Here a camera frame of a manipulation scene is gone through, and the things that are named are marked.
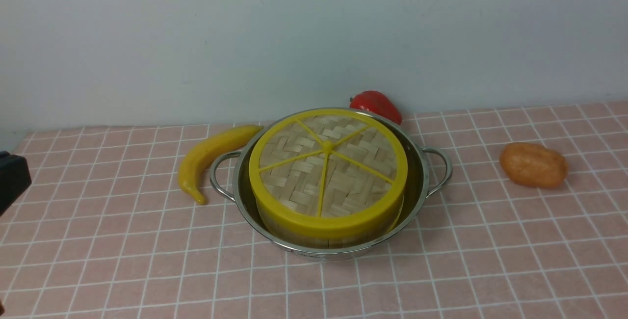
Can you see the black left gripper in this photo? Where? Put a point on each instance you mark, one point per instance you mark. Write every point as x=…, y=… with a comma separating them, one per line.
x=15, y=179

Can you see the yellow bamboo steamer basket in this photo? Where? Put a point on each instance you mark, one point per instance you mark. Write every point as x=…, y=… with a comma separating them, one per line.
x=339, y=219

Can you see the yellow woven steamer lid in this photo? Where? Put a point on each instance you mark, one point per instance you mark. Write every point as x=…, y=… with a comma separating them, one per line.
x=326, y=149

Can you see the stainless steel pot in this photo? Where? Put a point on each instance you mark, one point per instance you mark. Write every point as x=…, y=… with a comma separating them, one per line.
x=430, y=169

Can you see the pink checkered tablecloth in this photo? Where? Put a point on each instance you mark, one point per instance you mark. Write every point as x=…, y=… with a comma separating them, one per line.
x=105, y=233

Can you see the yellow toy banana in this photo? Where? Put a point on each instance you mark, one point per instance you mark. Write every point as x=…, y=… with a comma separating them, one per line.
x=205, y=153

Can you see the red toy bell pepper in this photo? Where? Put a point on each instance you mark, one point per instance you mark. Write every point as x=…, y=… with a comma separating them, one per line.
x=377, y=103

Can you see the orange toy potato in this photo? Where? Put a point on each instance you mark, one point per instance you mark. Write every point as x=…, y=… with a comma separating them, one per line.
x=533, y=165

